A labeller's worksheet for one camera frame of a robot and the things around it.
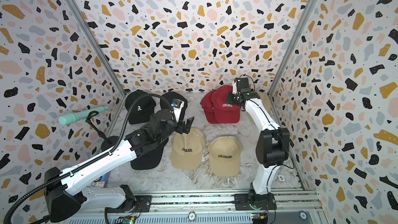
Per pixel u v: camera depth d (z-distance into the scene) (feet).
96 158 1.43
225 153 2.74
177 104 1.98
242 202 2.40
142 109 3.39
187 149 2.83
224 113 3.17
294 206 2.47
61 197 1.21
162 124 1.71
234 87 2.73
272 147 1.64
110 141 3.00
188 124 2.14
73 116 2.12
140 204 2.39
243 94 2.18
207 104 3.55
